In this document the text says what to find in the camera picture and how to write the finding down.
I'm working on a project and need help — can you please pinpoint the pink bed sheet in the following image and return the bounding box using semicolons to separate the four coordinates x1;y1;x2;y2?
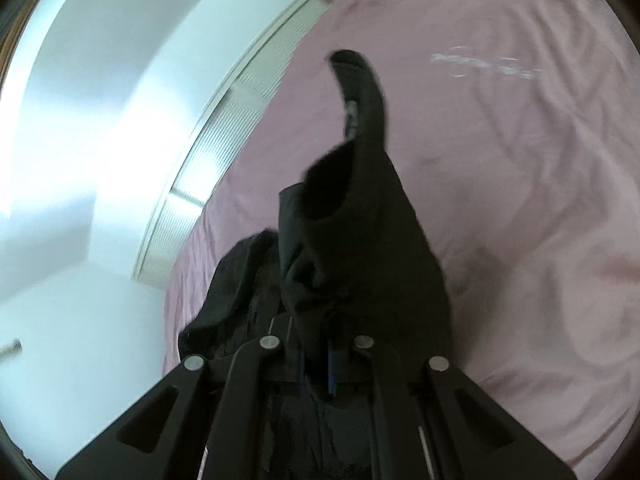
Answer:
162;0;640;471

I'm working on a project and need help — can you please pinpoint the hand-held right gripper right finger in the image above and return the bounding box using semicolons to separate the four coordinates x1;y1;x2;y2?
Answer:
326;334;577;480

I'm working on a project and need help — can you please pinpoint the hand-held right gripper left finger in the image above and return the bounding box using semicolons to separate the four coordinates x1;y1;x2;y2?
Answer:
56;335;307;480

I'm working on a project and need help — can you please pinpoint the black garment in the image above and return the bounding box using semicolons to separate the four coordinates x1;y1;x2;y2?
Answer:
177;50;463;480

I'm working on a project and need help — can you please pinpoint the white louvered closet door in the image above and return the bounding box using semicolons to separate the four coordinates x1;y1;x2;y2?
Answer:
132;0;328;288

